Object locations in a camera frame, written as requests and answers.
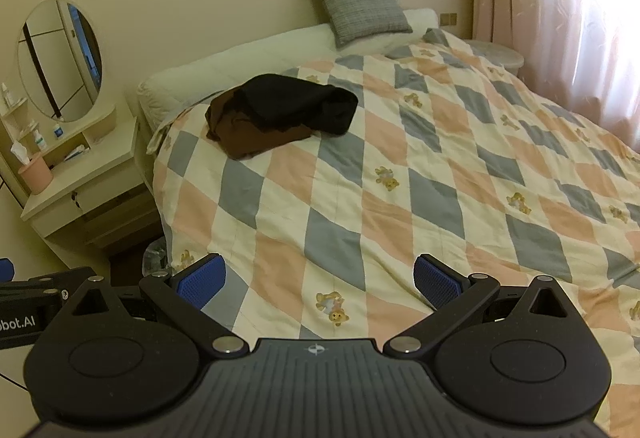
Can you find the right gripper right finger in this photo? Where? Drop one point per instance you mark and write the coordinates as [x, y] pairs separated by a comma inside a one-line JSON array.
[[457, 302]]

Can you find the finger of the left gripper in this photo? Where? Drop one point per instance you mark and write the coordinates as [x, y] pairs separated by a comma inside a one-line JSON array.
[[7, 270]]

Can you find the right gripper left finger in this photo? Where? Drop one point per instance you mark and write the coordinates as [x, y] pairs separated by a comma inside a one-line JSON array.
[[179, 300]]

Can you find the black garment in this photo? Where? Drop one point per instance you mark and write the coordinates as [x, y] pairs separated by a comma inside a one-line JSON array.
[[279, 102]]

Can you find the pink tissue bin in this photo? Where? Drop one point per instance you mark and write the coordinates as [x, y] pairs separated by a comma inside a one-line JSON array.
[[34, 170]]

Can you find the white lotion bottle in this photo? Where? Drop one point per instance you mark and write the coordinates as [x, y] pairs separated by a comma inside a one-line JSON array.
[[39, 140]]

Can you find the cream dressing table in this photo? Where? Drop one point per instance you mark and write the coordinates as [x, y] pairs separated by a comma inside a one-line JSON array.
[[100, 200]]

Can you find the small blue label jar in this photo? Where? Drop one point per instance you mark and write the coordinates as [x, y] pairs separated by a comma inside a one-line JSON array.
[[58, 131]]

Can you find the brown garment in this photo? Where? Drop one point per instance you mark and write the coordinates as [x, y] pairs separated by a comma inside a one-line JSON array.
[[240, 138]]

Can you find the white bed pillow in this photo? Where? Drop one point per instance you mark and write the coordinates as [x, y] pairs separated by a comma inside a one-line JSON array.
[[172, 89]]

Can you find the oval vanity mirror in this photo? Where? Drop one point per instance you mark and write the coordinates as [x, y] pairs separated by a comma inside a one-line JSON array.
[[59, 61]]

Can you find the round white side table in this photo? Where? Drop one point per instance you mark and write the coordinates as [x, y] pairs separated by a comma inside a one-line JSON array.
[[497, 54]]

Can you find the grey plaid cushion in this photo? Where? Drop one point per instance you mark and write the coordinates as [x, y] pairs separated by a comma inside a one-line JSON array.
[[356, 19]]

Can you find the pink curtain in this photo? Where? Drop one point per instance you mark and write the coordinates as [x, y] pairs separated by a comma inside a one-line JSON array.
[[582, 54]]

